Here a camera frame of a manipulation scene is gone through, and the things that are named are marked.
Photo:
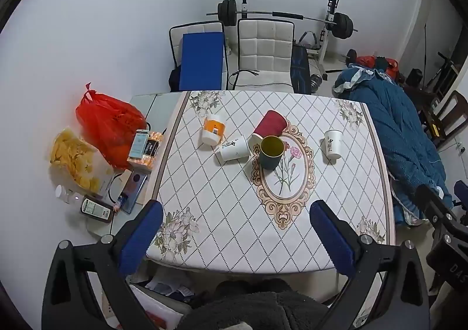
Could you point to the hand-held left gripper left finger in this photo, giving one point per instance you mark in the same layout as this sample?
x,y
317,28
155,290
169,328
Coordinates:
x,y
142,238

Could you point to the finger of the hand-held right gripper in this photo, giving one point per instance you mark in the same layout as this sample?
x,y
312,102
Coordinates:
x,y
461,193
433,202

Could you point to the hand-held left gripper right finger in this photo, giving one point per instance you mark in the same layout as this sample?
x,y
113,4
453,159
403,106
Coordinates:
x,y
334,240

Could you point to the dark green cup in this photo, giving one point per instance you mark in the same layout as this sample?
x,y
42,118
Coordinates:
x,y
272,154

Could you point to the white paper cup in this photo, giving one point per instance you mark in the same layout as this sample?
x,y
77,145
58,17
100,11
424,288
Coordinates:
x,y
234,149
332,143

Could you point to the orange and white cup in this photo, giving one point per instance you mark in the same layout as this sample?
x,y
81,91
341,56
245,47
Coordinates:
x,y
213,129

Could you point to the red paper cup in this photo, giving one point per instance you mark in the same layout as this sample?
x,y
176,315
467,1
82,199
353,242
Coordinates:
x,y
268,127

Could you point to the blue smartphone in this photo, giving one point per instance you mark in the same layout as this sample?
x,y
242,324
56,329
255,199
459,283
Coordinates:
x,y
133,193

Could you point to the brown bottle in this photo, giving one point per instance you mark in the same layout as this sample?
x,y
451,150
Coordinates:
x,y
95,210

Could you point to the red and white box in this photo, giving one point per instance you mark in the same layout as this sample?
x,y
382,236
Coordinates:
x,y
157,311

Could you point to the dark wooden chair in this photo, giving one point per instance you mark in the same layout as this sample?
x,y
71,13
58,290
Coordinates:
x,y
451,110

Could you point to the floral quilted tablecloth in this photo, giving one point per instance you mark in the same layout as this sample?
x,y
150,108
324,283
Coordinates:
x,y
219,202

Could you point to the blue blanket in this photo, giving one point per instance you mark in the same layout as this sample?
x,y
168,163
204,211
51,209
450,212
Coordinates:
x,y
395,125

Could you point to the small clear bottle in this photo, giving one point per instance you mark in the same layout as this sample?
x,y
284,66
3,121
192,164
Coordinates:
x,y
65,195

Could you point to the dark and orange snack packet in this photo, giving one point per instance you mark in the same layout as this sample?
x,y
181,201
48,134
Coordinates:
x,y
151,149

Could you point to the teal small box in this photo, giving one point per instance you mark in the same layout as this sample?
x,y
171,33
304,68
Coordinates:
x,y
138,145

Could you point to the bag of potato chips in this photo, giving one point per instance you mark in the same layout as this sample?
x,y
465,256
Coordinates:
x,y
76,160

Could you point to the person's dark fleece clothing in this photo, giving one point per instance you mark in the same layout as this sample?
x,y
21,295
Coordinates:
x,y
252,306

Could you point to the red plastic bag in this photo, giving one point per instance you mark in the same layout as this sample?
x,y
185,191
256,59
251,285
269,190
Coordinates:
x,y
106,125

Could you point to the chrome dumbbell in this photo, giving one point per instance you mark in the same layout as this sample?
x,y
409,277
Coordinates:
x,y
316,80

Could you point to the black and blue bag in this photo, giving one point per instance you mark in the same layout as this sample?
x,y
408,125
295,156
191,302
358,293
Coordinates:
x,y
300,70

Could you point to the blue cushion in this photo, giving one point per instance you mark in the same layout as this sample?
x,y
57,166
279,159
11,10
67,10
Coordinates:
x,y
201,61

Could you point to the white padded chair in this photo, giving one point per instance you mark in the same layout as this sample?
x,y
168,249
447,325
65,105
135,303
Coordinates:
x,y
174,44
263,48

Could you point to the white weight bench rack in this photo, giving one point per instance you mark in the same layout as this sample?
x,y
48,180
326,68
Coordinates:
x,y
329,22

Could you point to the black barbell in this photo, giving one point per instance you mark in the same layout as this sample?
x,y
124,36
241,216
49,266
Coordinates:
x,y
230,12

